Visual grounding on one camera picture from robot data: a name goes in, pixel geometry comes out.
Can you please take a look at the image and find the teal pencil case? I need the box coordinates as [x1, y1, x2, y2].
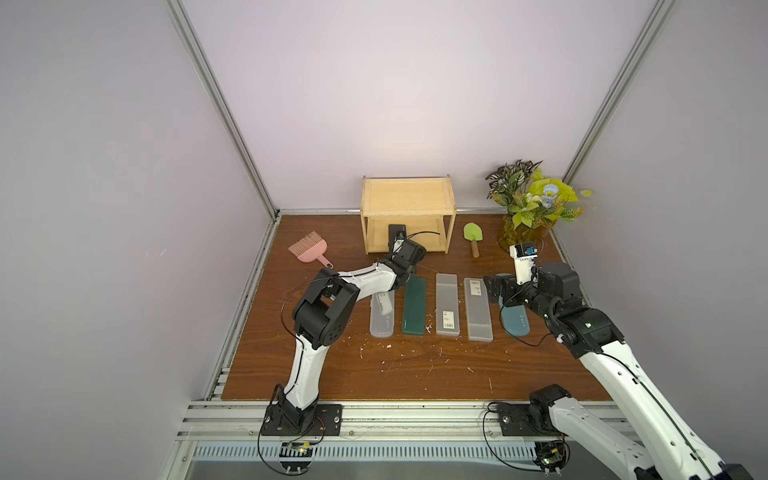
[500, 304, 531, 337]

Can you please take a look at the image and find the frosted pencil case small label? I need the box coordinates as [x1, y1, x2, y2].
[464, 278, 493, 342]

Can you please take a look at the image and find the translucent rounded pencil case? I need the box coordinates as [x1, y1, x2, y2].
[369, 291, 395, 338]

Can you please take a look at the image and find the frosted pencil case with barcode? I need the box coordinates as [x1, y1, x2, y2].
[436, 273, 460, 337]

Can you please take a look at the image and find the dark green pencil case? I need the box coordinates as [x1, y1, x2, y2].
[402, 276, 427, 336]

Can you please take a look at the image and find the dark grey pencil case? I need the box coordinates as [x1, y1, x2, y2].
[388, 224, 407, 238]

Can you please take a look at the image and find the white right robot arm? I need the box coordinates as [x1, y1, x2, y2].
[483, 263, 751, 479]

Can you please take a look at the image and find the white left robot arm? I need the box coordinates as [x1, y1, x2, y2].
[270, 238, 426, 431]

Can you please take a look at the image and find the light wooden shelf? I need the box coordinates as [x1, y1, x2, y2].
[360, 176, 457, 254]

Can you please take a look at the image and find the amber glass vase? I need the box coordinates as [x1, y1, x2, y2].
[497, 215, 549, 253]

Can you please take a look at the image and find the pink hand brush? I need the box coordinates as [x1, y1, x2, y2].
[288, 231, 333, 268]

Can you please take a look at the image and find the artificial green leafy plant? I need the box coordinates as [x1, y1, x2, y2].
[485, 159, 594, 230]

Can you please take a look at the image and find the right small circuit board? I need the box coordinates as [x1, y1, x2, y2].
[533, 440, 570, 475]

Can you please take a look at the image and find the small circuit board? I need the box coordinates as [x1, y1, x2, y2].
[278, 441, 316, 476]
[533, 440, 570, 475]

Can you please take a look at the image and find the left small circuit board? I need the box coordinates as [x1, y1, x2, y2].
[278, 441, 316, 476]

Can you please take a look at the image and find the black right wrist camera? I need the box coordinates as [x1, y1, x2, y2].
[537, 262, 581, 300]

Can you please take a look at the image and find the green trowel with wooden handle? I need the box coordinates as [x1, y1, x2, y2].
[463, 222, 483, 259]

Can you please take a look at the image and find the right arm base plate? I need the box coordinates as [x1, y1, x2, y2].
[490, 402, 565, 437]

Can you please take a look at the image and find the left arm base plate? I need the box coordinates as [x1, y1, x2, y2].
[260, 403, 343, 436]

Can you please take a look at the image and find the aluminium front rail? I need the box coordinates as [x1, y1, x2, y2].
[179, 400, 637, 444]

